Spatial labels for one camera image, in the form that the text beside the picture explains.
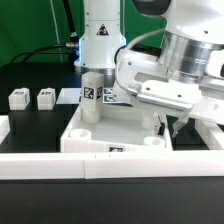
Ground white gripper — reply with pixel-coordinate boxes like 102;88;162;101
113;49;224;138

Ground white square table top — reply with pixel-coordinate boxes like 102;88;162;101
60;104;172;153

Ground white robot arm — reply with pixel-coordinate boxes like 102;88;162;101
75;0;224;126

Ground white U-shaped obstacle fence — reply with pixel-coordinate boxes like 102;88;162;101
0;124;224;180

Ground white marker sheet with tags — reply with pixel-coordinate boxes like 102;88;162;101
56;87;125;104

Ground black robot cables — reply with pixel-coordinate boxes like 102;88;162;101
9;0;81;73

